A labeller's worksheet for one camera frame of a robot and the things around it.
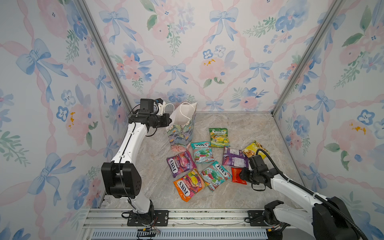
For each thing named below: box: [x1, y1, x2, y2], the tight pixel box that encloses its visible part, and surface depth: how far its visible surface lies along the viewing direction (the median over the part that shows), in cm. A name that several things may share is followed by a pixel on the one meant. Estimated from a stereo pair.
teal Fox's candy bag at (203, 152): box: [191, 141, 215, 164], surface depth 97 cm
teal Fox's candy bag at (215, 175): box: [199, 161, 232, 192], surface depth 87 cm
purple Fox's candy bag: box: [166, 150, 197, 178], surface depth 91 cm
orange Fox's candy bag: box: [173, 168, 205, 202], surface depth 84 cm
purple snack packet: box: [222, 146, 249, 168], surface depth 94 cm
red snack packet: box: [231, 167, 247, 185], surface depth 89 cm
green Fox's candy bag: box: [209, 128, 231, 148], surface depth 103 cm
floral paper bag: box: [165, 102, 198, 153], surface depth 86 cm
